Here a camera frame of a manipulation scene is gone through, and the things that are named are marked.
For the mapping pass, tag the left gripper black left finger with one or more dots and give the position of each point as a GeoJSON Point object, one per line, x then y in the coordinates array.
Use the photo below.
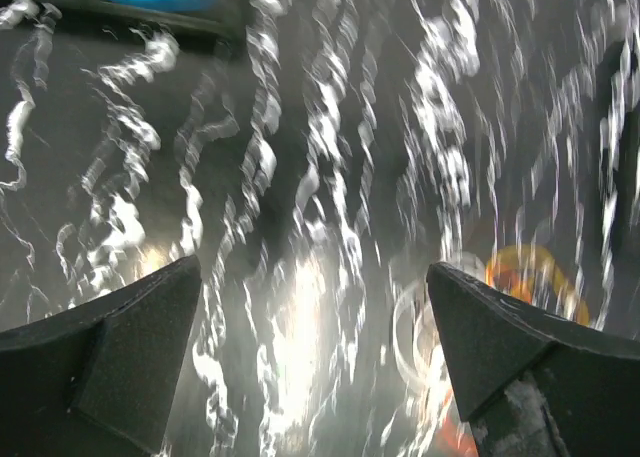
{"type": "Point", "coordinates": [100, 379]}

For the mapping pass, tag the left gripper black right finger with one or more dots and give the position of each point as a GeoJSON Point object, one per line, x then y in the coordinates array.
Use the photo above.
{"type": "Point", "coordinates": [530, 383]}

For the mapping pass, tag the black three-compartment bin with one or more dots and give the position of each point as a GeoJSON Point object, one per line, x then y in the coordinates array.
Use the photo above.
{"type": "Point", "coordinates": [130, 2]}

